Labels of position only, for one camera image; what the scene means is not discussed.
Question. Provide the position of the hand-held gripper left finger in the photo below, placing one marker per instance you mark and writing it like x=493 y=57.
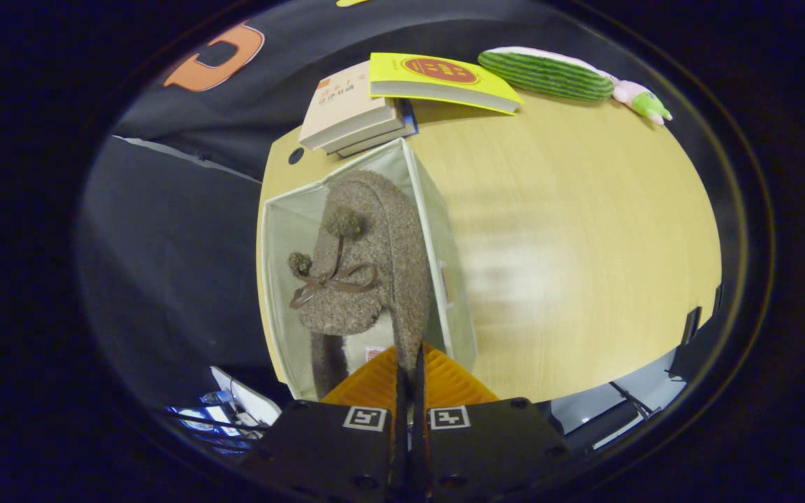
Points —
x=332 y=454

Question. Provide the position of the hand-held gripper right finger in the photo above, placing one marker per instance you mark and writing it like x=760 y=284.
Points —
x=493 y=454

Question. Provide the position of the pale green fabric storage box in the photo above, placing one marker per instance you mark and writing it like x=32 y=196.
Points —
x=455 y=279

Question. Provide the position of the brown fuzzy slipper shoe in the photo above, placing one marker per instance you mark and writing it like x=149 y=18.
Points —
x=388 y=237

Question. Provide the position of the white paper box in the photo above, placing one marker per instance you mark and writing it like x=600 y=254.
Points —
x=252 y=398

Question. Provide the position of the blue printed packet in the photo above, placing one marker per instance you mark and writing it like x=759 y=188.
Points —
x=207 y=419

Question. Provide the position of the black backdrop cloth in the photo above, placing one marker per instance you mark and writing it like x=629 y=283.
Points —
x=179 y=230

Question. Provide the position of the white book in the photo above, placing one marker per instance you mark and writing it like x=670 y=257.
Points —
x=374 y=136

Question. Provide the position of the blue book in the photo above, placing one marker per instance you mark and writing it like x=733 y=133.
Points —
x=408 y=115

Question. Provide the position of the beige book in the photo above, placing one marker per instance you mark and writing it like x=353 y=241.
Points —
x=339 y=105

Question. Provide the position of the yellow book with red emblem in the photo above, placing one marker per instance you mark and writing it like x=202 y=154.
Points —
x=437 y=80

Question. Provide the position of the watermelon slice plush cushion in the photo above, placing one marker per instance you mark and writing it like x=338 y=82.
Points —
x=549 y=75

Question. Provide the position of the pink and green plush toy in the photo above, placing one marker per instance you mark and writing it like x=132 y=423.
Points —
x=643 y=101

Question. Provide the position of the dark metal frame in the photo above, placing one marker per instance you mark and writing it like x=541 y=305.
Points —
x=690 y=323

